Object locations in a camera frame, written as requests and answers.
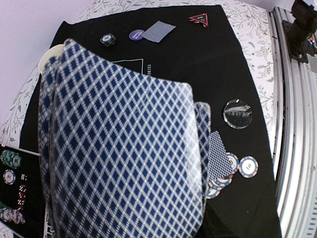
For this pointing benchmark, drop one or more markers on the cream ceramic mug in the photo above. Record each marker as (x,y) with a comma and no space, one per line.
(55,51)

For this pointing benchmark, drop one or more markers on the clear black dealer button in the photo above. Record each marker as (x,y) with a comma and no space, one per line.
(237,114)

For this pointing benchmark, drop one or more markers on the poker chip stack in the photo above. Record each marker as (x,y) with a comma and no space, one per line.
(215,186)
(11,159)

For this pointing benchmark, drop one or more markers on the black poker table mat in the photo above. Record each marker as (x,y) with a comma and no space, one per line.
(211,61)

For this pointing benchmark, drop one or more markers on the aluminium poker chip case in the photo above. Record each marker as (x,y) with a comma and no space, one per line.
(33,210)

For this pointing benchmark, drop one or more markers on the blue patterned card deck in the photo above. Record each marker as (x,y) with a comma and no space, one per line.
(124,155)

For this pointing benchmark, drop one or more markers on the dealt card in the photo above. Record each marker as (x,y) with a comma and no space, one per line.
(219,163)
(158,31)

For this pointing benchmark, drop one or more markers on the teal chip stack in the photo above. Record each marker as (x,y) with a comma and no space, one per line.
(108,39)

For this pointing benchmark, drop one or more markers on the dice row in case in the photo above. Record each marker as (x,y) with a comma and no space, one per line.
(22,192)

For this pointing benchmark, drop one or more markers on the purple small blind button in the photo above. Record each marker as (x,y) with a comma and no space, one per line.
(136,35)

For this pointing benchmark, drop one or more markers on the blue white chip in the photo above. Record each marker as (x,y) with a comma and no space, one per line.
(248,167)

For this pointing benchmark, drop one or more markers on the white poker chip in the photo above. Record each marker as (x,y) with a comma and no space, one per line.
(9,177)

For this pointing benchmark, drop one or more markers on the red triangle black token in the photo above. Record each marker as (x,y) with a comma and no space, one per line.
(200,19)

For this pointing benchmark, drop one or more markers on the front aluminium rail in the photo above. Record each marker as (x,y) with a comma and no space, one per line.
(294,146)

